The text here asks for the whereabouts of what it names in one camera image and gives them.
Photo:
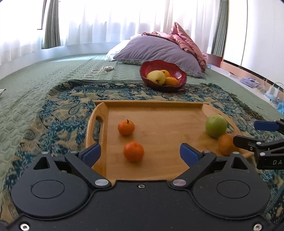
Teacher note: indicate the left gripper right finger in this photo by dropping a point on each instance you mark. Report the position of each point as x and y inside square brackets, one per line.
[209, 171]

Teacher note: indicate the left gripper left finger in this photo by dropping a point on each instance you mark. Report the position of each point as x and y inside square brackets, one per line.
[72, 171]

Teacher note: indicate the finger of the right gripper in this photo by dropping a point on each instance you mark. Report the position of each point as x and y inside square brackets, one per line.
[276, 125]
[257, 146]

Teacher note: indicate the green apple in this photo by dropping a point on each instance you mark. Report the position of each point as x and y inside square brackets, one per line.
[216, 125]

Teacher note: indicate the small tangerine with stem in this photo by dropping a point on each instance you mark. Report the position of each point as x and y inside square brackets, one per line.
[126, 127]

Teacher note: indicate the blue cloth on floor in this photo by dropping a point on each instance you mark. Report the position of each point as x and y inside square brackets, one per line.
[280, 108]

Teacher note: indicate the large dull orange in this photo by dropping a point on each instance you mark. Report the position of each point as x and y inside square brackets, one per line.
[226, 146]

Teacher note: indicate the white charger on floor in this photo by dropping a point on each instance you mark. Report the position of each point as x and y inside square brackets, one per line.
[273, 93]

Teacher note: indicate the paisley patterned throw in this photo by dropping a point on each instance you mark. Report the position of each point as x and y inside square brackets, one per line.
[61, 121]

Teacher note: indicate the lavender cloth on floor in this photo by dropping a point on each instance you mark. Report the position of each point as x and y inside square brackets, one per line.
[250, 82]

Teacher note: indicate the small tangerine front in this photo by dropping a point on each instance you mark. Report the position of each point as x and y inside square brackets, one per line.
[133, 152]

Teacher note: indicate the wooden serving tray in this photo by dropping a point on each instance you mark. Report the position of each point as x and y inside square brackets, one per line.
[160, 127]

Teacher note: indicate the orange in bowl front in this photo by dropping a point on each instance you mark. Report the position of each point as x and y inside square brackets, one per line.
[171, 81]

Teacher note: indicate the orange in bowl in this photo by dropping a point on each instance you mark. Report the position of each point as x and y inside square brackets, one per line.
[171, 81]
[166, 73]

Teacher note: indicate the orange in bowl rear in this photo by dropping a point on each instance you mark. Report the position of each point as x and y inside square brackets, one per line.
[166, 73]

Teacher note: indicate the red ribbed bowl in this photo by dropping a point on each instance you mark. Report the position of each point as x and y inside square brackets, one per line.
[173, 69]

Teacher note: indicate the green curtain right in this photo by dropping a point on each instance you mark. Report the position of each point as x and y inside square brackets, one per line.
[221, 29]

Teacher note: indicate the green curtain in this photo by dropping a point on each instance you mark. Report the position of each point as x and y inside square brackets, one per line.
[221, 29]
[50, 25]

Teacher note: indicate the green quilted bedspread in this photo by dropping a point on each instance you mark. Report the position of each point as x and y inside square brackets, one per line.
[39, 78]

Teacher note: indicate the newspaper on bed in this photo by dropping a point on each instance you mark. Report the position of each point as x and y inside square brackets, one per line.
[1, 91]

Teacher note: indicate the purple pillow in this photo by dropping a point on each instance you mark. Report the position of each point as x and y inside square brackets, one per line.
[144, 48]

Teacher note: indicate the green curtain left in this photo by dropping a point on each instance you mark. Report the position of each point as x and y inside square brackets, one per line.
[50, 25]

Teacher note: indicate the pink blanket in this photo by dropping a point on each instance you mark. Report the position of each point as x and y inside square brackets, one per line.
[183, 40]

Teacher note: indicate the white sheer curtain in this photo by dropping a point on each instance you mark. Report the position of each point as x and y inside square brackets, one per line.
[101, 22]

